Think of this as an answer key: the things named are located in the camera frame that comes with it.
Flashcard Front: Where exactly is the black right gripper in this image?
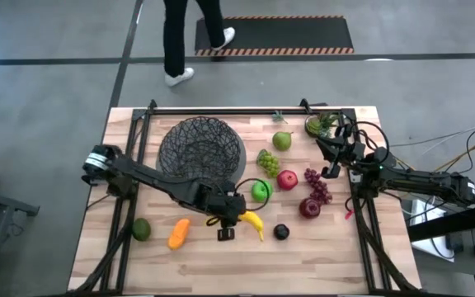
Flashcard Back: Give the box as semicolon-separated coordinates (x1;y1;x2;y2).
314;123;369;167

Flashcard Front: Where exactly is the yellow banana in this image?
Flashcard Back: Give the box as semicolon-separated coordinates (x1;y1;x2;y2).
206;210;266;243

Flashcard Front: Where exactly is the green apple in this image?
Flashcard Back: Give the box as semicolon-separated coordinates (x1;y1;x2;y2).
251;179;275;203

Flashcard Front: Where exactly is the purple grape bunch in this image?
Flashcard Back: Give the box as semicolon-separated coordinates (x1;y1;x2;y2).
303;167;333;205

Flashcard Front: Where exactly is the green pear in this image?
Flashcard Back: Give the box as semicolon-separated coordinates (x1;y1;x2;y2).
271;130;294;152

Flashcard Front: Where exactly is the bright red apple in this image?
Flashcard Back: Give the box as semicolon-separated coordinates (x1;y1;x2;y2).
276;169;299;191

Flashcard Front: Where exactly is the orange mango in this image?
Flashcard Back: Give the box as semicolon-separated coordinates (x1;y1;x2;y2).
167;218;191;251

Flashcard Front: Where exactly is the green grape bunch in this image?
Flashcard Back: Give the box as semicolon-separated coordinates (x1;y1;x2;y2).
256;148;281;179

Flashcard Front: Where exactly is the dark red apple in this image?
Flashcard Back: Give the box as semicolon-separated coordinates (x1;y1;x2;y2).
298;197;322;219

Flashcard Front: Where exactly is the black plum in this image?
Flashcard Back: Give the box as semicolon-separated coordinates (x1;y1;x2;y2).
273;223;291;241

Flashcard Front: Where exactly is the potted succulent plant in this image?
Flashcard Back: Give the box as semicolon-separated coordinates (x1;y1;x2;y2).
304;111;341;139

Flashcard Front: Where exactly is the small green air plant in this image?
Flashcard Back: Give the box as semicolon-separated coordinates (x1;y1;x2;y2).
270;110;289;125

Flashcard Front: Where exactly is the green avocado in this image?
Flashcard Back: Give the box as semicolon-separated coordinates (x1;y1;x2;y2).
131;217;153;243

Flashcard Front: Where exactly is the black striped-edge floor mat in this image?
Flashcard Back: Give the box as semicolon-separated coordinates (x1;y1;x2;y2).
194;15;355;57

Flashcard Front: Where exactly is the white box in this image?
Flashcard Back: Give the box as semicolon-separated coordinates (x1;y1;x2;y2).
409;200;456;263

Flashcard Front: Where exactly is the person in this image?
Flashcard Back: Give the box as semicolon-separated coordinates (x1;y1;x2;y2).
162;0;237;87

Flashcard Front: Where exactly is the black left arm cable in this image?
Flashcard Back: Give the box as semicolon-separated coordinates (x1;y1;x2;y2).
233;177;270;212

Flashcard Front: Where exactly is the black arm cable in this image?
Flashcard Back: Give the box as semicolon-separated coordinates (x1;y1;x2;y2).
233;177;270;212
346;120;392;154

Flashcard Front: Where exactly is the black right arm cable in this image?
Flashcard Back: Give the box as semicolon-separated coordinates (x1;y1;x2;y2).
346;120;392;154

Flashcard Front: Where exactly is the black wire basket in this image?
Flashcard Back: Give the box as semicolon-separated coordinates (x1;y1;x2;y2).
158;115;242;183

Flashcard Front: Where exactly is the yellow cable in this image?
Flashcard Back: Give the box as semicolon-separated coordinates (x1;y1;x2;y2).
393;139;475;173

